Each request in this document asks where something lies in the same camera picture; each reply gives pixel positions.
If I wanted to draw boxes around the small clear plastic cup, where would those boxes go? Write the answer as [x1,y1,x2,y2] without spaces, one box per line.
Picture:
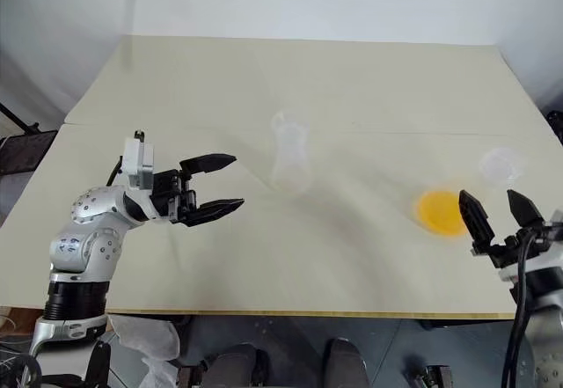
[478,145,527,187]

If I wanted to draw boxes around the white plastic wrap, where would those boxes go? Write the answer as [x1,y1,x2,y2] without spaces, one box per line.
[108,314,180,388]

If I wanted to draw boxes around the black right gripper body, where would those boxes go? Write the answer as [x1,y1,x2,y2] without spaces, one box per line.
[470,223,556,270]

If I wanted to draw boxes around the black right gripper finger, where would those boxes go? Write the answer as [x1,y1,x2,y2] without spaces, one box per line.
[457,188,498,253]
[506,188,545,231]

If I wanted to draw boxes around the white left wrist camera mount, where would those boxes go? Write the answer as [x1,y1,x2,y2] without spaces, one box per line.
[121,130,157,194]

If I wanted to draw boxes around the dark rounded shape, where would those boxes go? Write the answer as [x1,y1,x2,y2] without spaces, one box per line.
[324,337,367,388]
[205,342,270,388]

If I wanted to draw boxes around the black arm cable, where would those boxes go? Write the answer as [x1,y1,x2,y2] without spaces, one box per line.
[106,154,125,187]
[501,229,543,388]

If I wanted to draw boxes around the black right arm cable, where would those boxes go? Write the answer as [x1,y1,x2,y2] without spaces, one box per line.
[501,229,543,388]

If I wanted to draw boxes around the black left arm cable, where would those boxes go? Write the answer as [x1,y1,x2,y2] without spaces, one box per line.
[106,154,125,187]

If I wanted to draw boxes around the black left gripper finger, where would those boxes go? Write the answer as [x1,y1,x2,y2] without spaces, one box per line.
[175,197,246,230]
[179,152,239,180]

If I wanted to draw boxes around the dark metal bracket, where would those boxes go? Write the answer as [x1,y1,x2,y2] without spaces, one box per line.
[406,362,453,388]

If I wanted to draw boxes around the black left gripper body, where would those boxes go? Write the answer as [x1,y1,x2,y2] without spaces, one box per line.
[149,167,198,224]

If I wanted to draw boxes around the black tripod leg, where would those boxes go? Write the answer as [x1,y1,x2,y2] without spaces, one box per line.
[0,100,41,135]

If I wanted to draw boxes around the cup of orange liquid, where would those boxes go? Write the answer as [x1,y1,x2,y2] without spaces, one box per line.
[412,188,470,238]

